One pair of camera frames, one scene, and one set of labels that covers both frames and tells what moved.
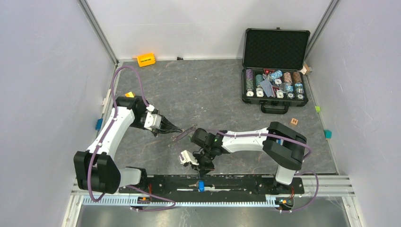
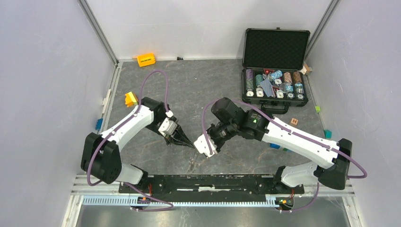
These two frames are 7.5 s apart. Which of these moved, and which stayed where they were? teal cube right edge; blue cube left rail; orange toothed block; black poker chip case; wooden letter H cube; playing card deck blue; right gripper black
Moved: right gripper black
Stayed: wooden letter H cube; orange toothed block; black poker chip case; blue cube left rail; teal cube right edge; playing card deck blue
